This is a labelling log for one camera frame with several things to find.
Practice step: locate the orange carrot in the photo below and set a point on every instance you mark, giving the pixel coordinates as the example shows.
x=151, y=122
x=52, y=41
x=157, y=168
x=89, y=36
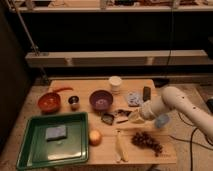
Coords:
x=62, y=89

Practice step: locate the red bowl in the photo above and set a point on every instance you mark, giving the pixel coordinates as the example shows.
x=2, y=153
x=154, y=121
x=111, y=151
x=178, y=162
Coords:
x=49, y=102

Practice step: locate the dark metal spatula head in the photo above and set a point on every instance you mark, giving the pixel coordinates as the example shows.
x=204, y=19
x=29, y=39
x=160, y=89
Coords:
x=107, y=118

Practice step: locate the purple grape bunch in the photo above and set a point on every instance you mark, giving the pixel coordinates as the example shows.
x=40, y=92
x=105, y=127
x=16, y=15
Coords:
x=145, y=140

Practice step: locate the orange round fruit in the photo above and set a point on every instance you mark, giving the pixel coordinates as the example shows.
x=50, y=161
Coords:
x=95, y=137

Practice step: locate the wooden board table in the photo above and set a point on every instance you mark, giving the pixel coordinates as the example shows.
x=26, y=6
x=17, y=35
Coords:
x=105, y=153

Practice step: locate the dark rectangular block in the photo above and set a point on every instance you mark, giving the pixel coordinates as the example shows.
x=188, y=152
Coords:
x=146, y=93

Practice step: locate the green plastic tray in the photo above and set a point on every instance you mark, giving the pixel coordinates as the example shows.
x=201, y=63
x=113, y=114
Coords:
x=36, y=152

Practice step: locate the white cylindrical cup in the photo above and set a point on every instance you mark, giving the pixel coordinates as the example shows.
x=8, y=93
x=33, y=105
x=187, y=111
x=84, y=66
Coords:
x=115, y=83

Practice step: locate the small dark metal cup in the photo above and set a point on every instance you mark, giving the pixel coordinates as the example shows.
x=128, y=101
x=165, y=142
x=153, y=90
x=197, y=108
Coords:
x=74, y=102

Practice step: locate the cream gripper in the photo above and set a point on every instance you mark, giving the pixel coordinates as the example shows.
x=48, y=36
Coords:
x=134, y=117

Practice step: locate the light blue cloth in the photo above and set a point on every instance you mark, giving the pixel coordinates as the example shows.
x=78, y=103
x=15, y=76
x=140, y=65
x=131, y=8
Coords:
x=134, y=99

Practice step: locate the silver fork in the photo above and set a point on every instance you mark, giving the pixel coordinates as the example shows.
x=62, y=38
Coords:
x=121, y=121

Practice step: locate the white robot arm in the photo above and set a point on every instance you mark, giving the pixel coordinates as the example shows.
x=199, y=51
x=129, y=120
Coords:
x=171, y=99

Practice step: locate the yellow banana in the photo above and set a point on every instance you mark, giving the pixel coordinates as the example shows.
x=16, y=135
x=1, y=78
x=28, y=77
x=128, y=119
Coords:
x=120, y=148

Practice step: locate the blue sponge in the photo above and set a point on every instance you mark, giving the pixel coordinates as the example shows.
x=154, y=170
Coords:
x=54, y=133

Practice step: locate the purple bowl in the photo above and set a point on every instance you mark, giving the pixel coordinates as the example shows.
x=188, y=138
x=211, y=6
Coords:
x=101, y=100

